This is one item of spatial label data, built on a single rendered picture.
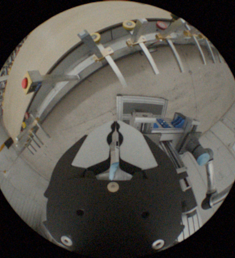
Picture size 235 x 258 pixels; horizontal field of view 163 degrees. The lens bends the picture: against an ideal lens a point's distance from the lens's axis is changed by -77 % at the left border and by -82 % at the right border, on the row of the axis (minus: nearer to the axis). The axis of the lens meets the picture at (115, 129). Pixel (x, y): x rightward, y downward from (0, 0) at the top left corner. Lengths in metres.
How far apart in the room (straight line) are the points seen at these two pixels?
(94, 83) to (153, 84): 1.00
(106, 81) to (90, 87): 0.29
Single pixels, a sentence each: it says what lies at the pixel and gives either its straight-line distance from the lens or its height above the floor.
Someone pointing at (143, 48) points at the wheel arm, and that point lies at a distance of 0.65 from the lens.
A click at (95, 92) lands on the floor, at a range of 1.47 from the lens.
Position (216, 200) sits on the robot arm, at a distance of 0.77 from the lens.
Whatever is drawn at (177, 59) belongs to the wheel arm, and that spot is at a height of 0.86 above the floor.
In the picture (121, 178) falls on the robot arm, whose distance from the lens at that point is 0.40.
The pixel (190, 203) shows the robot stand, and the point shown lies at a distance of 0.58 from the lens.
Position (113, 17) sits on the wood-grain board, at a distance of 0.75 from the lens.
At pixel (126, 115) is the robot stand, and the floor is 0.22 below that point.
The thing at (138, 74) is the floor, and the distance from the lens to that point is 1.47.
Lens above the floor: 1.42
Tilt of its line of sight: 58 degrees down
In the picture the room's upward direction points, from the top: 178 degrees counter-clockwise
